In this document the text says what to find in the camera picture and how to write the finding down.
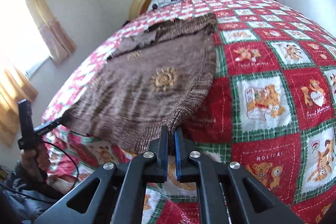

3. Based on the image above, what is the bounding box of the red checkered printed bedspread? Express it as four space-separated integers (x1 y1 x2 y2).
41 0 336 224

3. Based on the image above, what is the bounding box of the person's left hand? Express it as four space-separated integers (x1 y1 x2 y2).
21 148 50 183

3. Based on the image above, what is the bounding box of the black cable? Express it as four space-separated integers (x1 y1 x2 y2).
0 141 79 203

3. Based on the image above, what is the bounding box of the brown knitted sweater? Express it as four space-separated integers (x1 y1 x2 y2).
62 13 218 153

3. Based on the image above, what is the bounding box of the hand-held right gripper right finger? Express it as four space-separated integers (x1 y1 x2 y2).
175 127 305 224

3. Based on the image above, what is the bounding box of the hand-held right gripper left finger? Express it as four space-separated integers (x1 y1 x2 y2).
34 126 169 224

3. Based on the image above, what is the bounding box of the yellow curtain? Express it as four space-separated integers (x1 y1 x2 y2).
0 67 38 146
17 0 77 65

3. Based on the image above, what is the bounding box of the person's left forearm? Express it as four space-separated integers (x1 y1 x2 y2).
0 161 69 224

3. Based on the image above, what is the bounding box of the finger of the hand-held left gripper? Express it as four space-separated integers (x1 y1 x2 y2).
34 117 69 135

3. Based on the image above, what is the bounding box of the large side window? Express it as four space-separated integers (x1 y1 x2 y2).
0 0 50 77

